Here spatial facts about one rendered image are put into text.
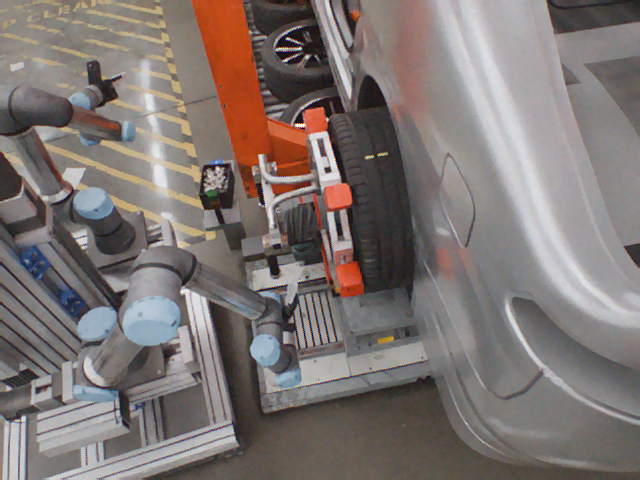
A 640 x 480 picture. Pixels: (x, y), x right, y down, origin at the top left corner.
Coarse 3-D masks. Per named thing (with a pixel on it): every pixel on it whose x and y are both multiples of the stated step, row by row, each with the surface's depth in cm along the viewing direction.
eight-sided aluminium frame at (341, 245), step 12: (324, 132) 171; (312, 144) 168; (324, 144) 168; (312, 156) 195; (312, 168) 200; (336, 168) 160; (324, 180) 157; (336, 180) 157; (324, 204) 161; (348, 228) 160; (324, 240) 206; (336, 240) 160; (348, 240) 160; (336, 252) 161; (348, 252) 162; (336, 264) 166
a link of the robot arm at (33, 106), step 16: (16, 96) 139; (32, 96) 140; (48, 96) 143; (16, 112) 140; (32, 112) 141; (48, 112) 143; (64, 112) 147; (80, 112) 156; (80, 128) 159; (96, 128) 165; (112, 128) 173; (128, 128) 179
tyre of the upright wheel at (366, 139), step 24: (336, 120) 168; (360, 120) 165; (384, 120) 164; (360, 144) 158; (384, 144) 157; (360, 168) 154; (384, 168) 154; (360, 192) 153; (384, 192) 154; (360, 216) 154; (384, 216) 154; (408, 216) 155; (360, 240) 157; (384, 240) 157; (408, 240) 158; (360, 264) 167; (384, 264) 162; (408, 264) 164; (384, 288) 176
